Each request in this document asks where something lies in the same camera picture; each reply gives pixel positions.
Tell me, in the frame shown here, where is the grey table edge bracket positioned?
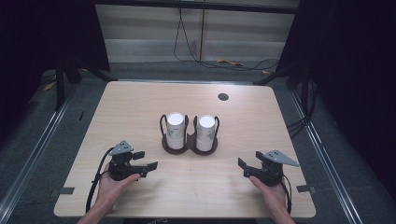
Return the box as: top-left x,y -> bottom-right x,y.
295,184 -> 317,194

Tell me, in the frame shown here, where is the metal floor rail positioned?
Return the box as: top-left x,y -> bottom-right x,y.
0,83 -> 79,220
289,89 -> 366,224

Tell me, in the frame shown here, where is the dark wooden double cup holder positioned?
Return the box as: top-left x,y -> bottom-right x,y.
159,113 -> 220,156

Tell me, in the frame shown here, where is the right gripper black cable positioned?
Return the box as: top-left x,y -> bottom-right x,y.
280,180 -> 294,216

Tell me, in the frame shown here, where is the person's left hand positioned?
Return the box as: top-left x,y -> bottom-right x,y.
94,164 -> 142,215

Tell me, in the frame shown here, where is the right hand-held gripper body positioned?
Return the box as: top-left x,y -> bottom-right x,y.
252,149 -> 301,188

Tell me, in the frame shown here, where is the black metal crossbar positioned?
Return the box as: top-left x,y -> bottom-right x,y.
92,0 -> 301,15

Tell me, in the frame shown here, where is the black wall cable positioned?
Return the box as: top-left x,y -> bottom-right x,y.
173,7 -> 281,73

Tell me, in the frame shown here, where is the person's right hand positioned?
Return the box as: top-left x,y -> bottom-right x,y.
248,175 -> 292,218

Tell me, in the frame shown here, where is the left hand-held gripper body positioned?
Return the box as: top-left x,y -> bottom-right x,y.
106,140 -> 141,182

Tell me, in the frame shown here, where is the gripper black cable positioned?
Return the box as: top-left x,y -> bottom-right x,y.
280,180 -> 294,216
85,147 -> 116,215

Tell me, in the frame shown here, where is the black floor cable bundle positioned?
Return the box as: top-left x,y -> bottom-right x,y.
286,79 -> 319,140

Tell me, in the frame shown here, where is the black metal stand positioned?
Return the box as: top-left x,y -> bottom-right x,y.
253,61 -> 313,107
53,55 -> 110,112

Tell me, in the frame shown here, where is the black curtain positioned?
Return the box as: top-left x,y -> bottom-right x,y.
276,0 -> 396,200
0,0 -> 110,147

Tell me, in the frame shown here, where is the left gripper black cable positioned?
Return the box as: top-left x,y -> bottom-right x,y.
85,147 -> 116,215

